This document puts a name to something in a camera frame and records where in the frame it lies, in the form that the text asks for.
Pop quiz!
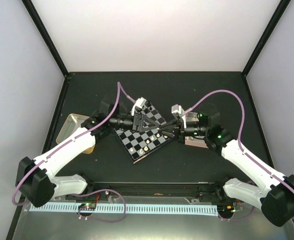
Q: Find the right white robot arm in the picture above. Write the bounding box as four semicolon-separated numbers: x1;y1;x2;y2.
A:
158;104;294;227

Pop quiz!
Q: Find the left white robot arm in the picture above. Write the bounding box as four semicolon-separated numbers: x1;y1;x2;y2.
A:
15;98;161;207

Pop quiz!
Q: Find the pink tin with pieces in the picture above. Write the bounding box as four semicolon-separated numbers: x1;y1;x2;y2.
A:
185;112;208;149

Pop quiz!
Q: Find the black and white chessboard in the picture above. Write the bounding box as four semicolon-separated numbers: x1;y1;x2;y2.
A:
114;101;172;164

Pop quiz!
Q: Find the gold metal tin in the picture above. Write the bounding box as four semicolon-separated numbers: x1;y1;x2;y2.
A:
54;113;96;157

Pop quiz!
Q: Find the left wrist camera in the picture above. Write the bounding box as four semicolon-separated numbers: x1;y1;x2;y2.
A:
131;97;147;116

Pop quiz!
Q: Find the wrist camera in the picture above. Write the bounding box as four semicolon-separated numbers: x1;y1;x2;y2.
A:
171;104;186;121
131;97;147;116

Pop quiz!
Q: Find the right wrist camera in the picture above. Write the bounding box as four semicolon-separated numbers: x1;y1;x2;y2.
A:
171;104;186;121

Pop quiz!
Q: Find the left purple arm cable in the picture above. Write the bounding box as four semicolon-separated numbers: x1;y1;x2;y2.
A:
11;81;138;206

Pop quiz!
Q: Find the black mounting rail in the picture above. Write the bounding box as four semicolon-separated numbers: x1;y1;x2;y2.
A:
66;181;245;203

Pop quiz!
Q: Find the white slotted cable duct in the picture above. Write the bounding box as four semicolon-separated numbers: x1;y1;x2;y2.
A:
29;202;218;217

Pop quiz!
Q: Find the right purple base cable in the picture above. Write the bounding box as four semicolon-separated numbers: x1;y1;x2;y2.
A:
216;199;257;223

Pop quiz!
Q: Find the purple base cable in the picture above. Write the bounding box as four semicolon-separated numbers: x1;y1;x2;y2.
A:
216;199;257;223
76;188;127;223

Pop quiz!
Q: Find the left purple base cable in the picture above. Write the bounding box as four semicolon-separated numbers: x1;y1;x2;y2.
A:
76;188;127;223

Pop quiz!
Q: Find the right black frame post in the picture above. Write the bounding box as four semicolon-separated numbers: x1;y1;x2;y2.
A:
241;0;291;77

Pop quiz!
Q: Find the black frame post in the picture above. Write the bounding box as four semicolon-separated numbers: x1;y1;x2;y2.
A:
241;0;291;77
21;0;69;77

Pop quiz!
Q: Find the left black frame post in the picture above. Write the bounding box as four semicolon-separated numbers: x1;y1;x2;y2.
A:
21;0;69;77

